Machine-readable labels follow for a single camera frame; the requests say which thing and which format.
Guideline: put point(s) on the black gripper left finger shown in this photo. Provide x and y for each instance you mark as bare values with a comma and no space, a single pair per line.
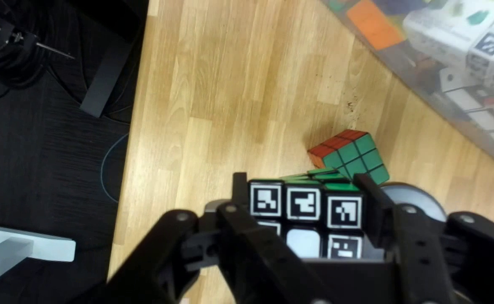
240,191

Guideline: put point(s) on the red green orange Rubik's cube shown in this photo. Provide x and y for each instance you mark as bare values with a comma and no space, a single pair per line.
349,157

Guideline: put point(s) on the black table leg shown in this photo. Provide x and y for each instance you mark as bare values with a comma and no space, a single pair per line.
108,72

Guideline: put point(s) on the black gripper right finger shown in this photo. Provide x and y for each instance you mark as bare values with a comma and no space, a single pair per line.
378,212

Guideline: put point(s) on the white cube with marker tags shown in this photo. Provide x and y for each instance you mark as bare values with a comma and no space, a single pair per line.
493,42

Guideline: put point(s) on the white table foot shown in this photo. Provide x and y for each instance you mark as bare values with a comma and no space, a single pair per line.
20,246

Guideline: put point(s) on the Rubik's cube with marker tags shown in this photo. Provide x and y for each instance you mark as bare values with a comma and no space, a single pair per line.
305,202

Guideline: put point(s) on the clear plastic storage box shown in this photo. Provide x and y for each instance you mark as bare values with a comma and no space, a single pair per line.
454,84

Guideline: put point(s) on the orange faced Rubik's cube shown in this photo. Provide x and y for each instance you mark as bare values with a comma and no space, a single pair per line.
375,22

